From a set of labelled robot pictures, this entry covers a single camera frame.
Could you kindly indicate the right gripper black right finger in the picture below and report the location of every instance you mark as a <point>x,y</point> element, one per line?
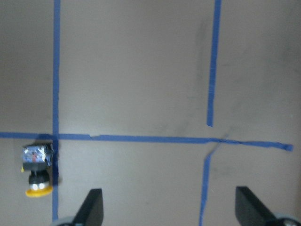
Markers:
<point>250,211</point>

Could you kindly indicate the yellow push button switch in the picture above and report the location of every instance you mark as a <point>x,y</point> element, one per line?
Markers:
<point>37,159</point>

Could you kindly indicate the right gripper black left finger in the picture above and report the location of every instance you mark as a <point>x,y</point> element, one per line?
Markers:
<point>91,210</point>

